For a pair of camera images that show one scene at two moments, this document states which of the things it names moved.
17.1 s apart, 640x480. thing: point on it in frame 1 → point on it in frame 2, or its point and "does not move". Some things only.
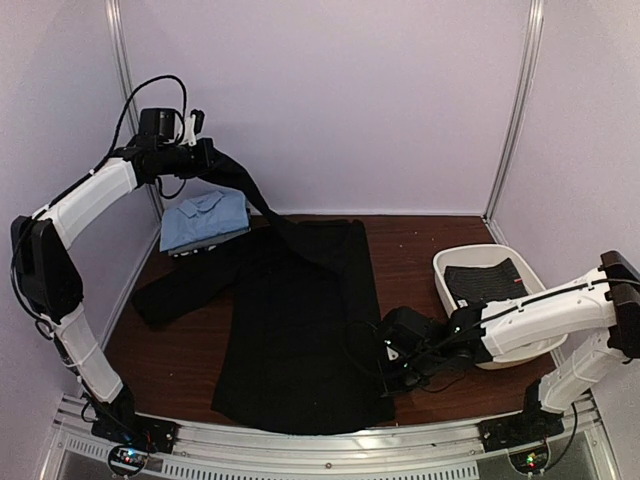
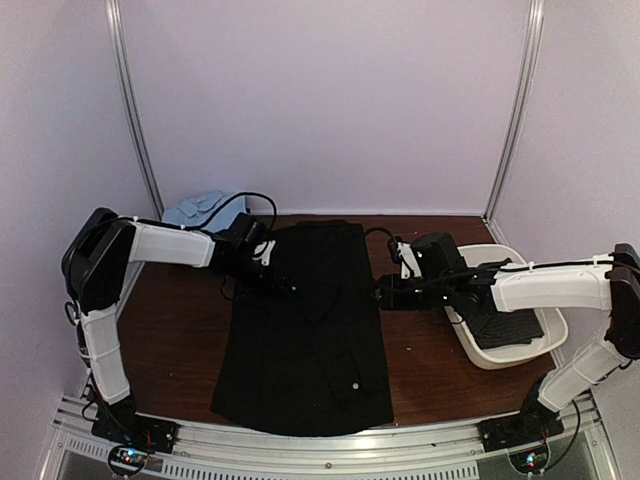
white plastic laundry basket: (484, 255) does not move
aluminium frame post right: (520, 109) does not move
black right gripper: (390, 382) → (391, 296)
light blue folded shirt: (203, 218) does not move
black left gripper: (207, 149) → (272, 284)
